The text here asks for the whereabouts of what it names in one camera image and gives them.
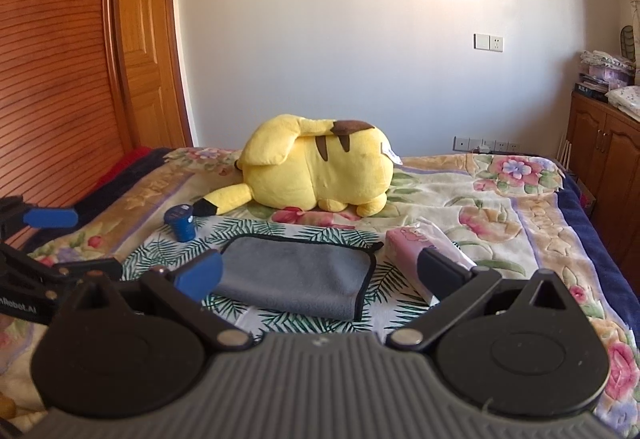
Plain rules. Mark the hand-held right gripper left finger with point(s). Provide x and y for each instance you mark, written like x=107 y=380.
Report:
x=199 y=273

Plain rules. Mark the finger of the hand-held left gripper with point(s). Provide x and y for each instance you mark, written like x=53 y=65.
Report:
x=75 y=268
x=50 y=217

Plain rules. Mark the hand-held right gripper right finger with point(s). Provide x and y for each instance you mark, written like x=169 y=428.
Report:
x=444 y=273

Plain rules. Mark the grey towel with black trim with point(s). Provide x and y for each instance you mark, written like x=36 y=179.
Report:
x=295 y=274

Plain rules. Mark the pink tissue pack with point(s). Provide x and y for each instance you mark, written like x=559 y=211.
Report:
x=407 y=244

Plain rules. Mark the blue cup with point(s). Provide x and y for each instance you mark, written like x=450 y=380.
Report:
x=180 y=224

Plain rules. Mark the floral blanket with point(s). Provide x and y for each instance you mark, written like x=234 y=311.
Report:
x=505 y=219

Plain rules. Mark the dark red and blue blanket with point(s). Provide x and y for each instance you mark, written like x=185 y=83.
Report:
x=120 y=174

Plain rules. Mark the wooden wardrobe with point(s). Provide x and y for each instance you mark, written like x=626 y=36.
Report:
x=65 y=69

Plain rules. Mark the blue bed sheet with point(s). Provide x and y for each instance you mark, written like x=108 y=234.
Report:
x=600 y=239

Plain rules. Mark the yellow plush toy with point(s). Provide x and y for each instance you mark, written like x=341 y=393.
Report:
x=320 y=164

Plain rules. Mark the thin wooden sticks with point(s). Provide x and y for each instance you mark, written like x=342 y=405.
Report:
x=565 y=151

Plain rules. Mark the wooden cabinet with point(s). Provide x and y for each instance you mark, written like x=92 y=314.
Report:
x=605 y=159

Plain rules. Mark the black box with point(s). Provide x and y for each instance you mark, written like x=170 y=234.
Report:
x=590 y=91

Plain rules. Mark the white floral folded cloth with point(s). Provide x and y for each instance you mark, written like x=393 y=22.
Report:
x=626 y=100

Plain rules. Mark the stack of folded cloths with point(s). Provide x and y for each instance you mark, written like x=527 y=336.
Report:
x=605 y=66

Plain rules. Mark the dark hand fan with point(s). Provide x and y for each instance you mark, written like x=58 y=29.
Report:
x=628 y=44

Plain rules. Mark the white wall socket row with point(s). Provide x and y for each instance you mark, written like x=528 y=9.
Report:
x=487 y=145

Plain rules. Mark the white wall switch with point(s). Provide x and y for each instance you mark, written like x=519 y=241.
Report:
x=489 y=42

